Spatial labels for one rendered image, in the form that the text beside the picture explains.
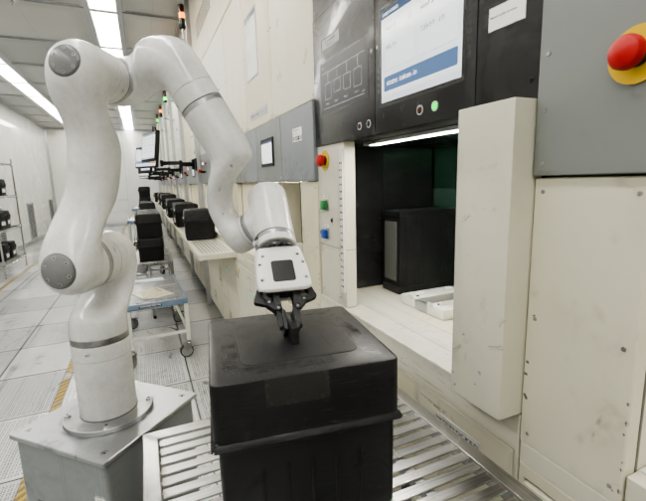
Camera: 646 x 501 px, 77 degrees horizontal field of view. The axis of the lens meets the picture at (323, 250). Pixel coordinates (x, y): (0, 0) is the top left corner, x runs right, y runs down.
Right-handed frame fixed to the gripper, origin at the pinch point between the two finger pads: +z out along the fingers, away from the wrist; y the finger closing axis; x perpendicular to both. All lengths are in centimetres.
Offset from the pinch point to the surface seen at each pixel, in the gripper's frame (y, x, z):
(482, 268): 31.9, -13.9, 0.9
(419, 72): 33, -23, -44
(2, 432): -127, 192, -45
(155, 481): -25.3, 21.1, 18.0
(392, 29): 32, -24, -60
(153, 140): -57, 196, -286
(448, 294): 63, 43, -23
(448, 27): 35, -34, -42
